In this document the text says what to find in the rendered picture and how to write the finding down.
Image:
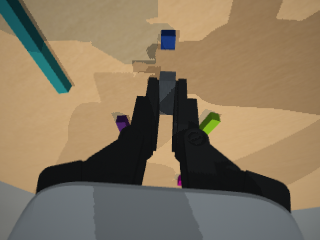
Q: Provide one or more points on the grey rod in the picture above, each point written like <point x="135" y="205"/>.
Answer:
<point x="167" y="81"/>

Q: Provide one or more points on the turquoise rod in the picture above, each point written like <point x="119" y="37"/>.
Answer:
<point x="18" y="20"/>

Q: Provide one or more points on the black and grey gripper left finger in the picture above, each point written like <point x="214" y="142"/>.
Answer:
<point x="124" y="160"/>

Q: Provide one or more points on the small blue block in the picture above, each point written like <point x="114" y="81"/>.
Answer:
<point x="168" y="38"/>

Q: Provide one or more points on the purple rod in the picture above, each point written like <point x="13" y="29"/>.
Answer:
<point x="122" y="121"/>

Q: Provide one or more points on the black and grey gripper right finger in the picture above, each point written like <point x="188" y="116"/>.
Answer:
<point x="202" y="166"/>

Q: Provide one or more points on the lime green rod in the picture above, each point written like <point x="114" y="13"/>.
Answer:
<point x="210" y="122"/>

